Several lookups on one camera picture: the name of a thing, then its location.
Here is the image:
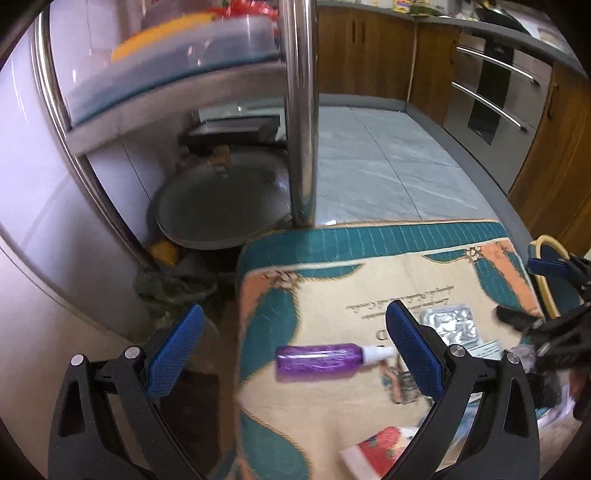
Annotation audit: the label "blue lidded storage box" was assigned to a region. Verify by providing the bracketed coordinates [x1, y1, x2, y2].
[67, 16, 280, 125]

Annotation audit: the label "stainless steel shelf rack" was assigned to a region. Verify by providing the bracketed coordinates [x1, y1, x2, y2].
[31, 1, 318, 268]

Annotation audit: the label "black plastic bag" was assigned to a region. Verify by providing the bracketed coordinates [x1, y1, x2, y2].
[514, 343, 570, 411]

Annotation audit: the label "white green medicine box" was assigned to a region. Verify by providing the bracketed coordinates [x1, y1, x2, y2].
[468, 340, 503, 361]

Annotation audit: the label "yellow corn cob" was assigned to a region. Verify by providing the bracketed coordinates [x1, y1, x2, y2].
[110, 12, 217, 62]

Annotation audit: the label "red floral paper cup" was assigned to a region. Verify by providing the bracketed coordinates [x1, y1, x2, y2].
[341, 426, 418, 480]

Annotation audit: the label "black square tray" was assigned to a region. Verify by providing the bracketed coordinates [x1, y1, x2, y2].
[178, 115, 280, 154]

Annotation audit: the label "teal yellow-rimmed trash bin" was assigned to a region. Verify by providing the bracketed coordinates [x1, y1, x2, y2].
[527, 234, 583, 318]

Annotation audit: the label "red plastic bag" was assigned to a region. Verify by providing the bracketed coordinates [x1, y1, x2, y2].
[208, 0, 279, 22]

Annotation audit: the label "silver foil blister pack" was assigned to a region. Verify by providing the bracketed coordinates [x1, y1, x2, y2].
[421, 305, 480, 346]

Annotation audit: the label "teal beige patterned mat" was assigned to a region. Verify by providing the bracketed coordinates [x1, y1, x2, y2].
[235, 220, 540, 479]

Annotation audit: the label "glass pan lid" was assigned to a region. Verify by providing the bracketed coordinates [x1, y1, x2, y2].
[155, 148, 291, 250]

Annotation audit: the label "yellow container on counter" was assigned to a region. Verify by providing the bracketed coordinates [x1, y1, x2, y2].
[393, 0, 412, 14]

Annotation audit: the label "person's right hand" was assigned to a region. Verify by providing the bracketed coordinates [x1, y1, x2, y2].
[569, 369, 591, 421]

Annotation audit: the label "purple bottle white cap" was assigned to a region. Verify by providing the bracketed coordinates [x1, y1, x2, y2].
[276, 343, 398, 381]

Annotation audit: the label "black wok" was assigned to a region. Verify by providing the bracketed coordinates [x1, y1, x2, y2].
[473, 4, 529, 35]

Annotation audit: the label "wooden kitchen cabinets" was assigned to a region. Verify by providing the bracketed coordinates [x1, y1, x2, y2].
[318, 1, 590, 254]

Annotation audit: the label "stainless built-in oven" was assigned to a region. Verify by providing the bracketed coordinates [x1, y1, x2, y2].
[444, 33, 552, 192]

